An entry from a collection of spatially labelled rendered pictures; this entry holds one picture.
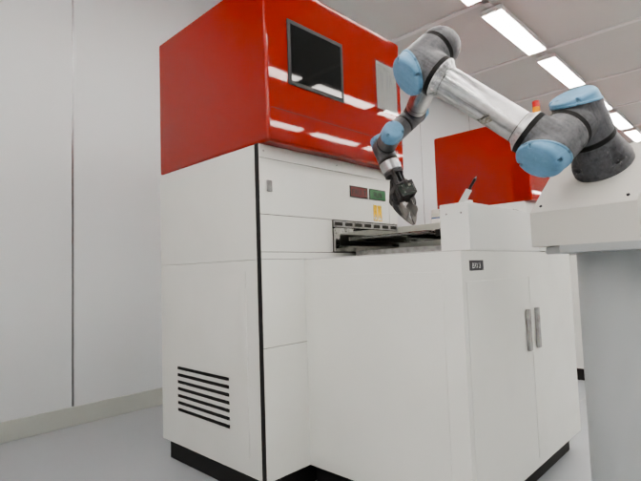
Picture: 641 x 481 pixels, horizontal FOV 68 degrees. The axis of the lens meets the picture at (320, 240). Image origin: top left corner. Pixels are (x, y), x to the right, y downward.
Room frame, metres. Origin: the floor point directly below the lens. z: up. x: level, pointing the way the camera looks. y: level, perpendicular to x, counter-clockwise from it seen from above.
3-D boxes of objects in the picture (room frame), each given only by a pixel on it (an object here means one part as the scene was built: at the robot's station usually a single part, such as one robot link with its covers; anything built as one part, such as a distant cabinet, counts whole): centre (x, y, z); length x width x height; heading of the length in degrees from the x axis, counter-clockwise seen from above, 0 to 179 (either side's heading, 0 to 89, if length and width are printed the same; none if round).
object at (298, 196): (1.90, -0.07, 1.02); 0.81 x 0.03 x 0.40; 136
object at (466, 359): (1.87, -0.50, 0.41); 0.96 x 0.64 x 0.82; 136
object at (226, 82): (2.12, 0.15, 1.52); 0.81 x 0.75 x 0.60; 136
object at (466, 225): (1.59, -0.59, 0.89); 0.55 x 0.09 x 0.14; 136
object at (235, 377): (2.14, 0.17, 0.41); 0.82 x 0.70 x 0.82; 136
